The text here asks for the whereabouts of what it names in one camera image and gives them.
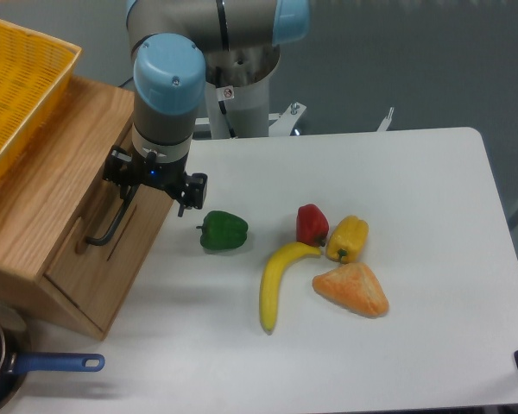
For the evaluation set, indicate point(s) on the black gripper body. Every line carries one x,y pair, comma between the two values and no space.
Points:
168,177

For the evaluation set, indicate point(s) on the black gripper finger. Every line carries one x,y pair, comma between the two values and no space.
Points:
119,170
193,193

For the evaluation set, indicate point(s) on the wooden top drawer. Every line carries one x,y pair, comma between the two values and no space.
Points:
90,283

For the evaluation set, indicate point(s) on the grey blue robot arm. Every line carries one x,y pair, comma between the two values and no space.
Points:
168,42

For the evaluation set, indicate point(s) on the wooden drawer cabinet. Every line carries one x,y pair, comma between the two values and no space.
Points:
48,189

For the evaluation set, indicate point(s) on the green bell pepper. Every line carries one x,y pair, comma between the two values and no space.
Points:
221,230

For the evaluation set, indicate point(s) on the red bell pepper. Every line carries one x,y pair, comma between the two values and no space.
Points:
312,226

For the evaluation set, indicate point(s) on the yellow banana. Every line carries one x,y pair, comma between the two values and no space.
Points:
272,275

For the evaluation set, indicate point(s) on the yellow plastic basket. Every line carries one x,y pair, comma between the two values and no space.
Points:
35,69

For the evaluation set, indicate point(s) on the yellow bell pepper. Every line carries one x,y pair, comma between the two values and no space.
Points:
347,240

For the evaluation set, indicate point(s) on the orange bread wedge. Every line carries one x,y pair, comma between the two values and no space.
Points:
355,287

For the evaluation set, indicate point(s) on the blue handled saucepan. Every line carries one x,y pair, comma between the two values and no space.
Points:
17,358

